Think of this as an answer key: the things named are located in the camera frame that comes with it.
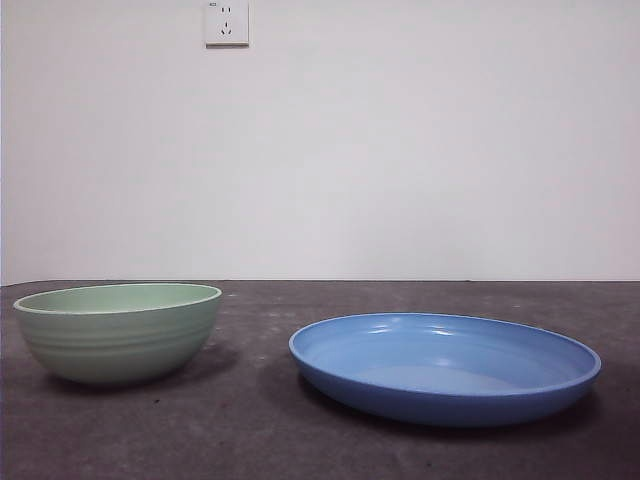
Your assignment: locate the blue round plate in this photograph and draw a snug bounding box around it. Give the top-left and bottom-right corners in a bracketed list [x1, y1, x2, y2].
[288, 312, 603, 428]

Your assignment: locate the green ribbed bowl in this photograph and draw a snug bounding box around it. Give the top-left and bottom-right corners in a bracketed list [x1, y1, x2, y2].
[12, 282, 224, 385]

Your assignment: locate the white wall socket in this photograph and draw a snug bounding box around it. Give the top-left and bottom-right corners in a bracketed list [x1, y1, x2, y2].
[204, 1, 251, 50]

